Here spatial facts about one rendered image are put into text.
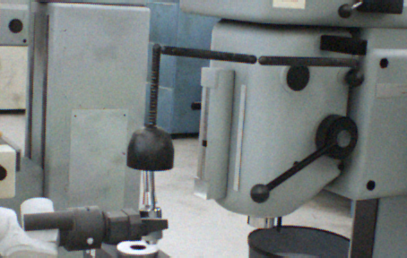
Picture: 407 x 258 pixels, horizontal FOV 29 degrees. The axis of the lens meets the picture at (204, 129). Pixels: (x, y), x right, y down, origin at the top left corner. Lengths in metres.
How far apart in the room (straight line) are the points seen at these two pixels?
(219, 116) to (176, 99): 7.38
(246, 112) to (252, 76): 0.06
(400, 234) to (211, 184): 0.52
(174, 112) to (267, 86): 7.44
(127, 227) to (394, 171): 0.56
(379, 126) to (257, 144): 0.22
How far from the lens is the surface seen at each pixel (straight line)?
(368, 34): 1.31
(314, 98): 1.26
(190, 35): 8.62
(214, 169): 1.26
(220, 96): 1.24
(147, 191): 1.64
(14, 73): 9.77
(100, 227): 1.60
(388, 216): 1.67
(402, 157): 1.39
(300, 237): 3.69
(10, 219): 1.56
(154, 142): 1.17
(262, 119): 1.22
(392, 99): 1.34
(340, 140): 1.26
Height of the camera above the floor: 1.67
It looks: 10 degrees down
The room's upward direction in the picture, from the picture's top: 4 degrees clockwise
